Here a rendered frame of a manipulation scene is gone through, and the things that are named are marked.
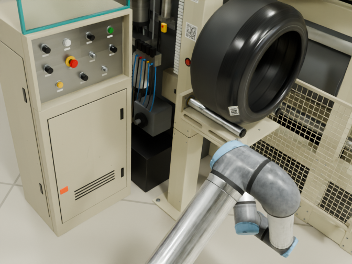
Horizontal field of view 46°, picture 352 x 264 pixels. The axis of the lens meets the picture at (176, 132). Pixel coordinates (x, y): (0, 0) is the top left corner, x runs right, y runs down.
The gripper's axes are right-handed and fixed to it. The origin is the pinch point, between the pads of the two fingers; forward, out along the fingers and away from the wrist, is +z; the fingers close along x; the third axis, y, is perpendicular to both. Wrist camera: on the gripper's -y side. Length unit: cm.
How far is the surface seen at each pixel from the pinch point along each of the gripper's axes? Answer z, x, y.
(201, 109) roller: 23.9, -18.4, 21.7
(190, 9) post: 65, -15, -1
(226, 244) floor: -39, -25, 92
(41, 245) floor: -33, -125, 51
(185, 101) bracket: 29.3, -26.5, 22.6
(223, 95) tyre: 18.4, -2.9, -5.8
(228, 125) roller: 12.6, -5.6, 18.7
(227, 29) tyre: 41.4, 3.0, -16.5
